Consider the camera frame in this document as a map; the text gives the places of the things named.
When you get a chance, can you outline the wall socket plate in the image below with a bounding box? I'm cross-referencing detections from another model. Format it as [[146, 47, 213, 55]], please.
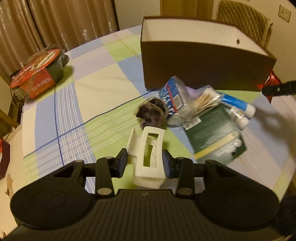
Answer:
[[278, 4, 292, 23]]

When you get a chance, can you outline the blue hand cream tube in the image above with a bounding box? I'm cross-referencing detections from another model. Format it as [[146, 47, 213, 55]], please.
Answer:
[[220, 93, 256, 118]]

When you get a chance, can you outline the red snack packet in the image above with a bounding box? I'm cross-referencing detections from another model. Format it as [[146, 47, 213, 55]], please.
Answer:
[[256, 70, 282, 103]]

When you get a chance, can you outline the floss pick clear box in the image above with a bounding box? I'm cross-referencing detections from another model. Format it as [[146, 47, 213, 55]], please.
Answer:
[[159, 76, 196, 126]]

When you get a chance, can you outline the brown cardboard box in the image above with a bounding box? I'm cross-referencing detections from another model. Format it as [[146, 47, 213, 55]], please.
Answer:
[[140, 16, 276, 91]]

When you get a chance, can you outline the dark velvet scrunchie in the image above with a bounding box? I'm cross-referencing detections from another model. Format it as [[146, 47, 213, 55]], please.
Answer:
[[134, 97, 168, 130]]

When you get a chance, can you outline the wooden door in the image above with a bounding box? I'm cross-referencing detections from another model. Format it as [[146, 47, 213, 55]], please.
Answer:
[[159, 0, 213, 20]]

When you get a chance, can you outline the white plastic hair claw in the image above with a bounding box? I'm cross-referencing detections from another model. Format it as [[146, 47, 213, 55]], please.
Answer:
[[127, 126, 166, 189]]

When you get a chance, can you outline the dark green carded package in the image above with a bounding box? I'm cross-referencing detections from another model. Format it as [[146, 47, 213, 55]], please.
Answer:
[[184, 105, 247, 165]]

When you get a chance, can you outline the small white medicine bottle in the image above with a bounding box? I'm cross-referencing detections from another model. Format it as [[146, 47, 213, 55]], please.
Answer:
[[228, 107, 249, 130]]

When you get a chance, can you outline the brown curtain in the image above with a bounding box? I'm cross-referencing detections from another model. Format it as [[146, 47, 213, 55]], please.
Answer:
[[1, 1, 119, 83]]

